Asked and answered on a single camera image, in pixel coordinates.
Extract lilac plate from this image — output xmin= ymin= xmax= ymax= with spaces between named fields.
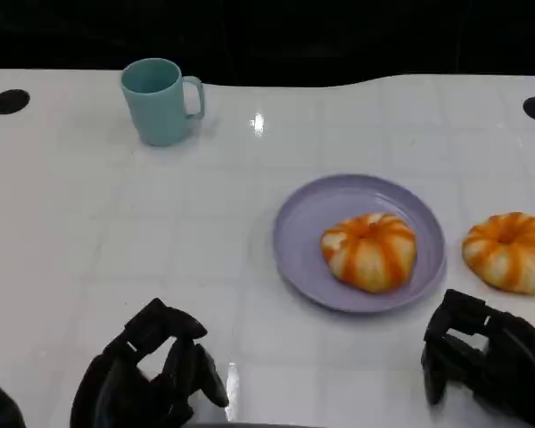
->
xmin=272 ymin=173 xmax=449 ymax=314

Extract orange white toy bread roll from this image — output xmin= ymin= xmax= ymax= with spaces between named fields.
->
xmin=320 ymin=212 xmax=418 ymax=294
xmin=461 ymin=211 xmax=535 ymax=296

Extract pale green mug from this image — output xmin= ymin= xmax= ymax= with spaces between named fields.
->
xmin=119 ymin=57 xmax=206 ymax=147

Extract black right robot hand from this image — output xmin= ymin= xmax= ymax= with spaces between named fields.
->
xmin=421 ymin=288 xmax=535 ymax=428

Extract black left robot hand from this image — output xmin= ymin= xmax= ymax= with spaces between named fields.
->
xmin=70 ymin=297 xmax=230 ymax=428

